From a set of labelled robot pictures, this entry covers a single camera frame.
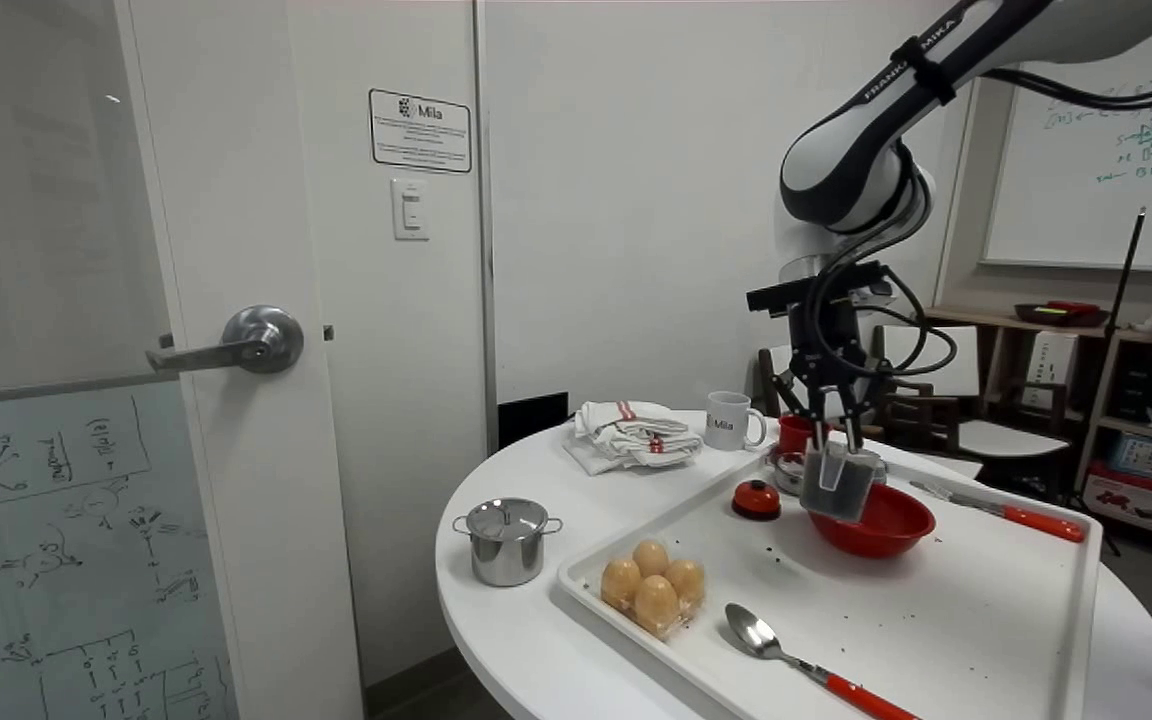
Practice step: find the white light switch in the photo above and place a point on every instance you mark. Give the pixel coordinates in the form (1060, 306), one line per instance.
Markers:
(411, 220)

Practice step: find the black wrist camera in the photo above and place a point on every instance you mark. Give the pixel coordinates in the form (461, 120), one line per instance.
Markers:
(834, 280)

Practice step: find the black wall box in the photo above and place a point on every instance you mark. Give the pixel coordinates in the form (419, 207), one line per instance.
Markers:
(534, 412)

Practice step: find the white plastic tray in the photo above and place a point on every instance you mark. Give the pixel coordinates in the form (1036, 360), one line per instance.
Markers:
(979, 622)

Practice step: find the silver door handle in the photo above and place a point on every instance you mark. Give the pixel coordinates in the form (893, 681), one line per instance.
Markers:
(258, 343)

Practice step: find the red-handled metal spoon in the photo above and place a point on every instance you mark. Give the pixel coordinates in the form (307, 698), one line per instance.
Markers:
(758, 637)

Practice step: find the bag of bread rolls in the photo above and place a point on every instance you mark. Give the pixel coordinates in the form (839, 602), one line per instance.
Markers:
(652, 587)

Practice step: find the white red kitchen towel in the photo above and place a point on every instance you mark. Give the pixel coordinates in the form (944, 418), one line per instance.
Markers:
(629, 437)

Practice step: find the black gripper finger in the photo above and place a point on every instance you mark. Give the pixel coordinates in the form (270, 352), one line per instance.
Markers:
(853, 422)
(819, 408)

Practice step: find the small steel pot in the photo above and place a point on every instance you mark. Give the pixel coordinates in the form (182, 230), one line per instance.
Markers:
(507, 538)

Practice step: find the red-handled utensil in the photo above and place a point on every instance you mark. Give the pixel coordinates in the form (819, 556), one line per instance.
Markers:
(1013, 513)

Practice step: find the orange round lid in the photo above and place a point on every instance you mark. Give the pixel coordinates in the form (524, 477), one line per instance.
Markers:
(758, 503)

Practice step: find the clear plastic cup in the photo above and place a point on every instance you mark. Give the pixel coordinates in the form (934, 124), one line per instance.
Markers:
(839, 481)

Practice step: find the white mug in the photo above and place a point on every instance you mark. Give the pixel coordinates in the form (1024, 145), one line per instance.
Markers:
(733, 422)

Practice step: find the red mug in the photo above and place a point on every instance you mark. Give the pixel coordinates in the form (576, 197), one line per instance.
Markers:
(792, 437)

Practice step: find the red bowl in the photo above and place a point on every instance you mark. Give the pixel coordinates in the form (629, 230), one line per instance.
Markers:
(885, 531)

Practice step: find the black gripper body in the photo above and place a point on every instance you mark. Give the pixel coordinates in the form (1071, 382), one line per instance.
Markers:
(834, 360)

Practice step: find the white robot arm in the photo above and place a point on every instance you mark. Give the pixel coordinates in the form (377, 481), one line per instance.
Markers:
(853, 185)

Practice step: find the whiteboard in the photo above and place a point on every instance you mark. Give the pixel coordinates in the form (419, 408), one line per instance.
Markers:
(1074, 185)

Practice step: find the wooden shelf unit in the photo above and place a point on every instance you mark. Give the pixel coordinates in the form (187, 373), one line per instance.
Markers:
(1093, 385)

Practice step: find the wall notice sign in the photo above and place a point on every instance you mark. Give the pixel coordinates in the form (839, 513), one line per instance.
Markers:
(419, 134)

